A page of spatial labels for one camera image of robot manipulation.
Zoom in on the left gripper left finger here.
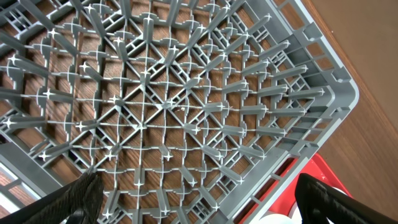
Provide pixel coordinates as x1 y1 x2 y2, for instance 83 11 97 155
1 172 104 224

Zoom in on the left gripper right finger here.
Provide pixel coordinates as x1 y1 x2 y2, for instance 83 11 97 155
295 173 397 224

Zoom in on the grey dishwasher rack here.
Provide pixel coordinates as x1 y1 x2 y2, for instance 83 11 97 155
1 0 359 223

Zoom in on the light blue small bowl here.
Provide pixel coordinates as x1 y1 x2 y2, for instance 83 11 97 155
251 188 302 224

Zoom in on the red plastic tray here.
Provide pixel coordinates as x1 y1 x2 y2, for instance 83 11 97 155
238 152 354 224

